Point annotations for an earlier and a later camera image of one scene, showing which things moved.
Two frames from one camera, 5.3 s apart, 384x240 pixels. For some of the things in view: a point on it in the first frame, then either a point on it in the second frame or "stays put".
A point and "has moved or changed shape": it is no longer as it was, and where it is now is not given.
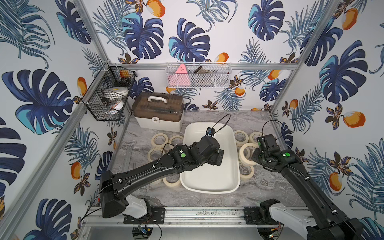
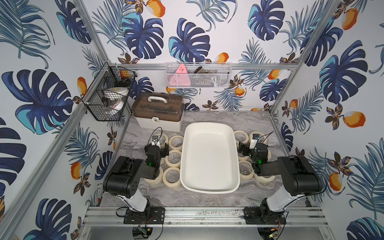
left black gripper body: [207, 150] to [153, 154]
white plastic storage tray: [208, 178] stays put
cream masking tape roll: [253, 136] stays put
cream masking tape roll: [241, 152] has moved or changed shape
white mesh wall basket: [198, 75] stays put
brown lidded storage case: [158, 111] stays put
